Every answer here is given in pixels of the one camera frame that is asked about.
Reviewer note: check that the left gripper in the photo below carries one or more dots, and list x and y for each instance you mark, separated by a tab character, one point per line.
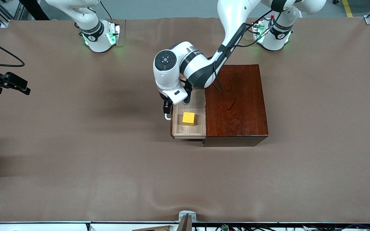
166	106

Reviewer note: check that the yellow block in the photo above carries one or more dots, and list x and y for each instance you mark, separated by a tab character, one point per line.
188	118

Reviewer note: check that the light wooden drawer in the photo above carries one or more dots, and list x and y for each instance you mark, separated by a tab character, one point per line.
189	131

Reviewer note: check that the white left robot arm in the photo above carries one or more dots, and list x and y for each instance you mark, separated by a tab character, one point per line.
165	77

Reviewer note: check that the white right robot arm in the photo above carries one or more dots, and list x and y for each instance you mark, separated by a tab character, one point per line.
100	45

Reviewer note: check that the dark red wooden cabinet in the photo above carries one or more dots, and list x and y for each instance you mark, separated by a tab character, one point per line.
236	109

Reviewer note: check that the black trouser leg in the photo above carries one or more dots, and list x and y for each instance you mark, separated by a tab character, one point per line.
34	9

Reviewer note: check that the brown table cloth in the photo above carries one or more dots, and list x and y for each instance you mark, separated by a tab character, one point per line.
108	179

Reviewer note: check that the brown cardboard piece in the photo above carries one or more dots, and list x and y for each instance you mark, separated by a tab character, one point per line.
153	229

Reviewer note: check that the grey metal bracket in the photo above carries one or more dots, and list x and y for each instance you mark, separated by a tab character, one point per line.
181	215

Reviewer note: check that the aluminium camera post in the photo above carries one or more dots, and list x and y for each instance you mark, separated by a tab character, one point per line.
185	224

